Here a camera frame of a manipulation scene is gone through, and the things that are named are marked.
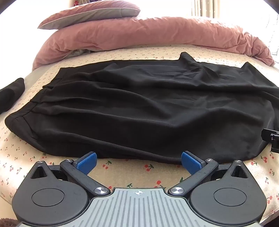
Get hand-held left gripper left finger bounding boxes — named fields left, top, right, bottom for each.
left=30, top=152, right=111, bottom=195

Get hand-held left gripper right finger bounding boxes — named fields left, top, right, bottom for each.
left=169, top=151, right=251, bottom=195

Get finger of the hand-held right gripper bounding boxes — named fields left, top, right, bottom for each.
left=262, top=128, right=279, bottom=144

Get black pants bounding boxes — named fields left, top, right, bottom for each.
left=4, top=52, right=279, bottom=164

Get cherry print bed sheet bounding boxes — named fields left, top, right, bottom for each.
left=0, top=45, right=279, bottom=223

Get brown fuzzy cloth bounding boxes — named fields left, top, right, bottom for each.
left=0, top=217, right=21, bottom=227

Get black folded garment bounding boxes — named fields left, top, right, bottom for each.
left=0, top=78, right=25, bottom=115

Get pink duvet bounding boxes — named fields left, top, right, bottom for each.
left=32, top=16, right=275, bottom=71

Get light curtain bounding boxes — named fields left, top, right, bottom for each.
left=191, top=0, right=220, bottom=17

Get pink and grey pillow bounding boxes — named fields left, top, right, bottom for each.
left=37, top=2, right=141, bottom=30

